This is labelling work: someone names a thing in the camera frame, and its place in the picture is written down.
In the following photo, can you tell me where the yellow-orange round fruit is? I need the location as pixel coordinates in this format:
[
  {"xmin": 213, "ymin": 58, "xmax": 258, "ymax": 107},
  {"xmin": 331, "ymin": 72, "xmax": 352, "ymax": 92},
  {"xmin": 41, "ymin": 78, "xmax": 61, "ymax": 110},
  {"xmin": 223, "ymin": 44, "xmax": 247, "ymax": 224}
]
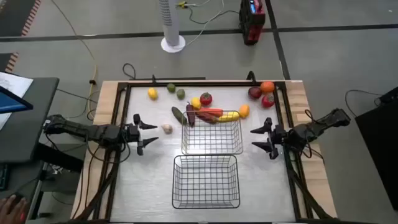
[{"xmin": 238, "ymin": 104, "xmax": 251, "ymax": 119}]

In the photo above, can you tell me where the orange carrot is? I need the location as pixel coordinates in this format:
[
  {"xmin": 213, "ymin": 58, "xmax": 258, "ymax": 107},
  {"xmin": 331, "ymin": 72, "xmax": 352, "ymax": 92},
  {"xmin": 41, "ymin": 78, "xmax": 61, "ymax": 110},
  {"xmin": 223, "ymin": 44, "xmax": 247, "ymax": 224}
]
[{"xmin": 198, "ymin": 107, "xmax": 224, "ymax": 118}]

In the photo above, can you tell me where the large black box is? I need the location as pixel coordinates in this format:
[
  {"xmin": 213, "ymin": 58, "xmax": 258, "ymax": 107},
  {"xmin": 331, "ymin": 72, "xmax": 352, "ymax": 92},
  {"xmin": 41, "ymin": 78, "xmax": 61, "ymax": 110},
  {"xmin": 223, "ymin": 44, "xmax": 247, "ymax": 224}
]
[{"xmin": 354, "ymin": 99, "xmax": 398, "ymax": 211}]

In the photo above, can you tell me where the black metal table frame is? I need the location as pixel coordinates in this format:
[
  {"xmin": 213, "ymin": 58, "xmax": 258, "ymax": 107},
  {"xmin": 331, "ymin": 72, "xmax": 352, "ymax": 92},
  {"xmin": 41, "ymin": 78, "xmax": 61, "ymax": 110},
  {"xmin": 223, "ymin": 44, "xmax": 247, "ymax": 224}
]
[{"xmin": 74, "ymin": 80, "xmax": 333, "ymax": 224}]

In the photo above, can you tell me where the white paper sheet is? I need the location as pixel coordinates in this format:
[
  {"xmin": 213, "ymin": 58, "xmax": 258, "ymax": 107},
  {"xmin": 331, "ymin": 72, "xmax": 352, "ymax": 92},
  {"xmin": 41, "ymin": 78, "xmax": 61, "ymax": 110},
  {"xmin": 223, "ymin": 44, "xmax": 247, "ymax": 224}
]
[{"xmin": 0, "ymin": 71, "xmax": 34, "ymax": 130}]

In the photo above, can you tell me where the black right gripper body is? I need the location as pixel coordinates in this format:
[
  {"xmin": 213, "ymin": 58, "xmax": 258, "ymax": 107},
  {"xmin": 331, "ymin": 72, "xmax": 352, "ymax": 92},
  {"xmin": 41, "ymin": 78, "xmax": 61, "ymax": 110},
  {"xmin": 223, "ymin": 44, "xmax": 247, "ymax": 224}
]
[{"xmin": 264, "ymin": 117, "xmax": 292, "ymax": 160}]

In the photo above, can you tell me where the yellow banana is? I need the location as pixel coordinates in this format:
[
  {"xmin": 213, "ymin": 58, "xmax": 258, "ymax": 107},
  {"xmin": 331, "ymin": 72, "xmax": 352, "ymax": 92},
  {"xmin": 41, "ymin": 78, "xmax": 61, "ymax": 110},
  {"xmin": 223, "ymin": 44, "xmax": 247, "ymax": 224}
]
[{"xmin": 217, "ymin": 111, "xmax": 241, "ymax": 123}]

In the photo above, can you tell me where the black wire basket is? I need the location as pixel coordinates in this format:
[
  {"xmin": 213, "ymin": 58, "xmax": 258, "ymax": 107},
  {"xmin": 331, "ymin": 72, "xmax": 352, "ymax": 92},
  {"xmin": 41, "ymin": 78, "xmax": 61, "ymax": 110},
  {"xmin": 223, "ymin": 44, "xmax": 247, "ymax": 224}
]
[{"xmin": 172, "ymin": 154, "xmax": 241, "ymax": 210}]

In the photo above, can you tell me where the red black power unit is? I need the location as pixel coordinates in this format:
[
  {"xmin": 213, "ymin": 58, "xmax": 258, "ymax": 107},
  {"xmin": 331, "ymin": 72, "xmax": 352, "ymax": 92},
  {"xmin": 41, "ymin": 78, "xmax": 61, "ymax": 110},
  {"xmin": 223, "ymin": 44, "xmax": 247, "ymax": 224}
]
[{"xmin": 238, "ymin": 0, "xmax": 266, "ymax": 46}]

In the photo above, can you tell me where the yellow floor cable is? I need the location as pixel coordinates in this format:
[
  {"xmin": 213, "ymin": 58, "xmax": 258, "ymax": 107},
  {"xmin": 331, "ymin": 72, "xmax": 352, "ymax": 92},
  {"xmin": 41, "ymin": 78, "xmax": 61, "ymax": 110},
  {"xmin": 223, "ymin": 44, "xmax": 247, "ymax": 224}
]
[{"xmin": 50, "ymin": 0, "xmax": 98, "ymax": 121}]

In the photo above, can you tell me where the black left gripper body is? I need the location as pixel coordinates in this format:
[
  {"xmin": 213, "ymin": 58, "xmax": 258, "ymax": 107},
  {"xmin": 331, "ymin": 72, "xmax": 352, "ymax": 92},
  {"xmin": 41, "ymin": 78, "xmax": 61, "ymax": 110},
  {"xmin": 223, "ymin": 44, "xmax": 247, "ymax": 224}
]
[{"xmin": 123, "ymin": 113, "xmax": 146, "ymax": 156}]

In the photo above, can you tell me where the orange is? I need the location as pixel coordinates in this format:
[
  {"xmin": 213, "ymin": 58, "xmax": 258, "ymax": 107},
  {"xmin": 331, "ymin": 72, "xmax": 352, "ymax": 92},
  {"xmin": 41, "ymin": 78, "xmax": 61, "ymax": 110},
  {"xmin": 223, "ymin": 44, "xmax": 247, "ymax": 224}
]
[{"xmin": 260, "ymin": 81, "xmax": 275, "ymax": 95}]

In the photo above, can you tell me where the bronze wire basket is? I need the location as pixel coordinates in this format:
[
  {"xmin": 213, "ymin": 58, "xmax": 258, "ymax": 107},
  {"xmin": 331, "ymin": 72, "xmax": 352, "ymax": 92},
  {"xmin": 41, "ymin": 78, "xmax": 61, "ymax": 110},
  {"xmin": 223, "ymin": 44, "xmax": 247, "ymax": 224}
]
[{"xmin": 180, "ymin": 110, "xmax": 244, "ymax": 156}]

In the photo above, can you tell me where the dark red apple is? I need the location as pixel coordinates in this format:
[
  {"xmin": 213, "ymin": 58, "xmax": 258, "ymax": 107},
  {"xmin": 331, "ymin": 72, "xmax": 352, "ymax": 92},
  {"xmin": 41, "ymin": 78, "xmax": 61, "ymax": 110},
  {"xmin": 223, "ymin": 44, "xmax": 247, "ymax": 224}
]
[{"xmin": 248, "ymin": 86, "xmax": 262, "ymax": 100}]

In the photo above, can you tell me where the person's hand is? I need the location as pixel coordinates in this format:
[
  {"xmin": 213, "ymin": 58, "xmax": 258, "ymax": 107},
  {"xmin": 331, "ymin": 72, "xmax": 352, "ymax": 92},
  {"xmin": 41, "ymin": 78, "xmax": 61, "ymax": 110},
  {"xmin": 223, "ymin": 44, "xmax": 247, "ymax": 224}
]
[{"xmin": 0, "ymin": 194, "xmax": 29, "ymax": 224}]

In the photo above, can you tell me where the laptop with blue screen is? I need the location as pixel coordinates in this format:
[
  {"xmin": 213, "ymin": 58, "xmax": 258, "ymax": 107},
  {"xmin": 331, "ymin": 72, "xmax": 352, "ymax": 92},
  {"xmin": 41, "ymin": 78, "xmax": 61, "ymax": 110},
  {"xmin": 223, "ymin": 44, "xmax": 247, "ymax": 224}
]
[{"xmin": 0, "ymin": 85, "xmax": 34, "ymax": 114}]

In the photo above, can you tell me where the black desk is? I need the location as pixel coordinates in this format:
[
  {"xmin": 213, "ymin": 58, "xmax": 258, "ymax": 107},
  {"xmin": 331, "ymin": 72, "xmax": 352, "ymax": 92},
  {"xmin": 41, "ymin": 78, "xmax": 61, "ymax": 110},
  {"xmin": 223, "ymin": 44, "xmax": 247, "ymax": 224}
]
[{"xmin": 0, "ymin": 76, "xmax": 60, "ymax": 164}]

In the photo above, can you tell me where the dark red chili pepper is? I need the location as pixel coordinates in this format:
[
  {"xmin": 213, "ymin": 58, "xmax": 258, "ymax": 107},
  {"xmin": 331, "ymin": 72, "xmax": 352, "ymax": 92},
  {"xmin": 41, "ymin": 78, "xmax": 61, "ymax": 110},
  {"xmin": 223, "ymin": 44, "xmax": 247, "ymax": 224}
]
[{"xmin": 185, "ymin": 101, "xmax": 196, "ymax": 128}]

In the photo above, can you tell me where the black mat hazard-striped edge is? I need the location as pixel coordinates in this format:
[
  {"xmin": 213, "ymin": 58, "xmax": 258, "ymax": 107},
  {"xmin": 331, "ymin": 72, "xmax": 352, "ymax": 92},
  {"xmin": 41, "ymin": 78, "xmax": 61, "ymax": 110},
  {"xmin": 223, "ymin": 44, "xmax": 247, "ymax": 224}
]
[
  {"xmin": 0, "ymin": 0, "xmax": 42, "ymax": 37},
  {"xmin": 0, "ymin": 52, "xmax": 19, "ymax": 74}
]

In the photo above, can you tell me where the white tower fan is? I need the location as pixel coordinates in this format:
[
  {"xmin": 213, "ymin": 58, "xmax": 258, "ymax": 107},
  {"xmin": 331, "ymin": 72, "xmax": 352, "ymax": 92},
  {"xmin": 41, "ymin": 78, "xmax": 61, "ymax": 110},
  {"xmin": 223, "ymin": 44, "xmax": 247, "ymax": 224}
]
[{"xmin": 159, "ymin": 0, "xmax": 187, "ymax": 54}]

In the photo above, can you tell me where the black cable loop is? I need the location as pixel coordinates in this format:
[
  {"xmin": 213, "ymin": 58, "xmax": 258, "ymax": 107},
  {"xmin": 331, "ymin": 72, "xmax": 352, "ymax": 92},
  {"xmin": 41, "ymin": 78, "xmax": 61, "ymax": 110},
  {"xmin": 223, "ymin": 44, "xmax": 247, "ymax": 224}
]
[{"xmin": 122, "ymin": 63, "xmax": 137, "ymax": 80}]

